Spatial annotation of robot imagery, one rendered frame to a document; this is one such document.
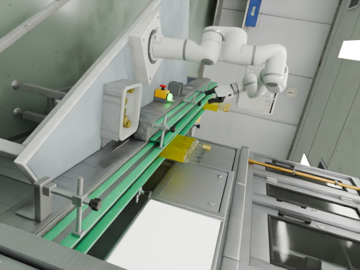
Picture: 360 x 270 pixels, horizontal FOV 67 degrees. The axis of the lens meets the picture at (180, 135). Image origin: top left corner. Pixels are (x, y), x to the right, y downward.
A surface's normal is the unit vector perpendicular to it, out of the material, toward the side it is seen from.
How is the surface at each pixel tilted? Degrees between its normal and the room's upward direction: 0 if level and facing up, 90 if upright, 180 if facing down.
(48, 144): 0
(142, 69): 90
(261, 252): 90
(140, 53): 90
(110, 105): 90
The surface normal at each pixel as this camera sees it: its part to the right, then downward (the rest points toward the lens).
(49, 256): 0.16, -0.92
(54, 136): 0.95, 0.24
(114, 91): -0.26, 0.30
